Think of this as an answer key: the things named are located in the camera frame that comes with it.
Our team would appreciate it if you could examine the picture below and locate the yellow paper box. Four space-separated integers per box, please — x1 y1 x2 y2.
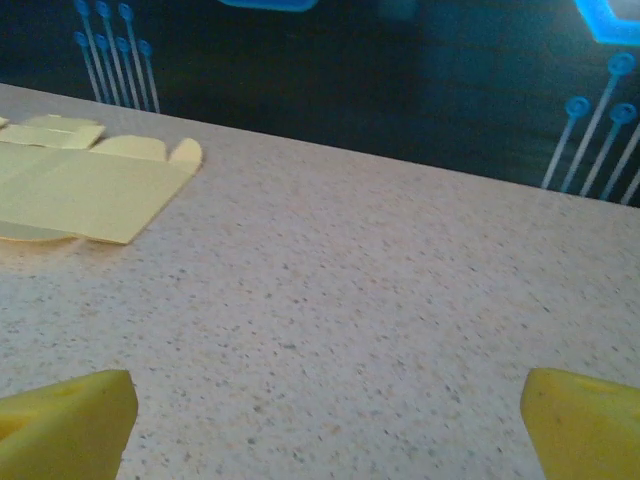
0 114 204 246

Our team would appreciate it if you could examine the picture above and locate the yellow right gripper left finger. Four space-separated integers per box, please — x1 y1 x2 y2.
0 369 139 480

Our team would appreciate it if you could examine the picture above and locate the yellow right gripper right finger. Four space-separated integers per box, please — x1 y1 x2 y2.
519 368 640 480

